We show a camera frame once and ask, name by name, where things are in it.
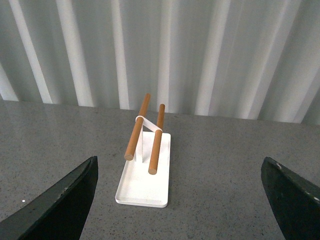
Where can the white pleated curtain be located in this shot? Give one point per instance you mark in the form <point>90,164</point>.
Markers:
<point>247,59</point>

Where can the white rack with wooden rods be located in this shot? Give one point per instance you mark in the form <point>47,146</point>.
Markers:
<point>145,176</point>

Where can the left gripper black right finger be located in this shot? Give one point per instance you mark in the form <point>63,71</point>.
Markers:
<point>295,201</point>

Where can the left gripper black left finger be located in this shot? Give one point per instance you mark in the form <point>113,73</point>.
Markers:
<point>60,212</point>

